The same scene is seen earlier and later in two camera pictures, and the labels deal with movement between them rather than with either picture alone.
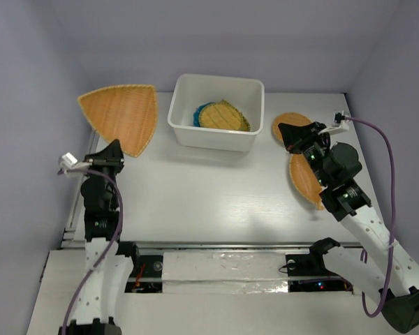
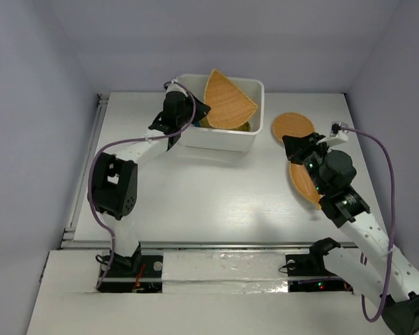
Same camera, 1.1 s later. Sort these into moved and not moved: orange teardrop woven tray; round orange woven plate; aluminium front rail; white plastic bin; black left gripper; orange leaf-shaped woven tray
Moved: orange teardrop woven tray; black left gripper
Not moved: round orange woven plate; orange leaf-shaped woven tray; white plastic bin; aluminium front rail
